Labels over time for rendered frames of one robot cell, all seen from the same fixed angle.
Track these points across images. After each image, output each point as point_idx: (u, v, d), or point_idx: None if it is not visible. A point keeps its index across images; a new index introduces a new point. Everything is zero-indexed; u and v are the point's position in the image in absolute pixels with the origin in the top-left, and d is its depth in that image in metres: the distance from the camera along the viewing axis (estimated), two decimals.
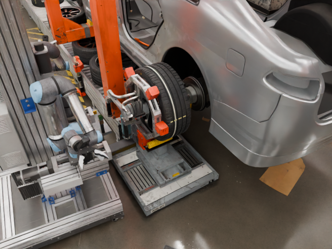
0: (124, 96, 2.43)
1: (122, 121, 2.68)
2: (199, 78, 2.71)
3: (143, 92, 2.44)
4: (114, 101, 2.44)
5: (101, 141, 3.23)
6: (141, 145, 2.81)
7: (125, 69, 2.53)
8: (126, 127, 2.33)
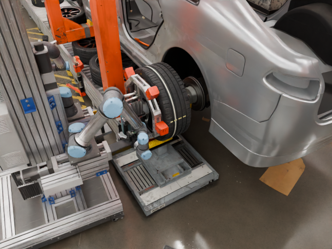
0: (124, 96, 2.43)
1: (122, 121, 2.68)
2: (199, 78, 2.71)
3: (143, 92, 2.44)
4: None
5: (101, 141, 3.23)
6: None
7: (125, 69, 2.53)
8: (126, 127, 2.33)
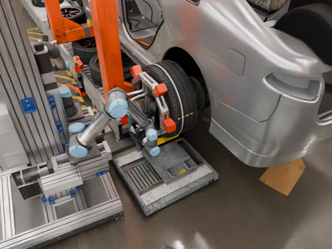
0: (132, 93, 2.46)
1: (129, 118, 2.71)
2: (199, 78, 2.71)
3: (150, 89, 2.47)
4: None
5: (101, 141, 3.23)
6: None
7: (133, 67, 2.56)
8: (134, 123, 2.36)
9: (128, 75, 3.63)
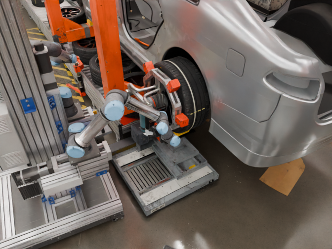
0: (145, 89, 2.51)
1: (141, 114, 2.75)
2: None
3: (163, 85, 2.52)
4: (135, 94, 2.52)
5: (101, 141, 3.23)
6: (158, 138, 2.89)
7: (145, 63, 2.61)
8: (147, 118, 2.41)
9: (128, 75, 3.63)
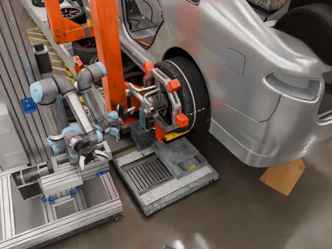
0: (145, 89, 2.51)
1: (141, 114, 2.75)
2: None
3: (163, 85, 2.52)
4: (135, 94, 2.52)
5: (101, 141, 3.23)
6: (158, 138, 2.89)
7: (145, 63, 2.61)
8: (147, 118, 2.41)
9: (128, 75, 3.63)
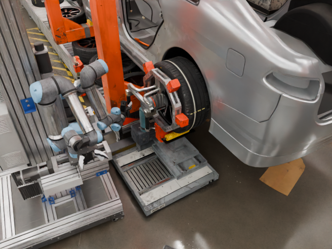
0: (145, 89, 2.51)
1: (141, 114, 2.75)
2: None
3: (163, 85, 2.52)
4: (135, 94, 2.52)
5: (101, 141, 3.23)
6: (158, 138, 2.89)
7: (145, 63, 2.61)
8: (147, 118, 2.41)
9: (128, 75, 3.63)
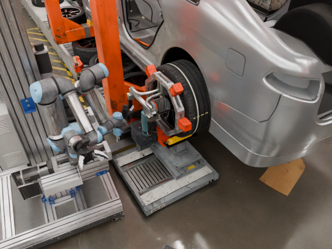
0: (147, 93, 2.47)
1: (143, 118, 2.71)
2: None
3: (165, 88, 2.48)
4: (137, 98, 2.48)
5: (101, 141, 3.23)
6: (160, 142, 2.85)
7: (147, 67, 2.56)
8: (149, 123, 2.37)
9: (128, 75, 3.63)
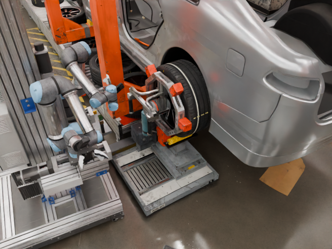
0: (147, 93, 2.47)
1: (143, 118, 2.71)
2: None
3: (165, 88, 2.48)
4: (137, 98, 2.48)
5: (101, 141, 3.23)
6: (161, 142, 2.85)
7: (147, 66, 2.56)
8: (149, 123, 2.37)
9: (128, 75, 3.63)
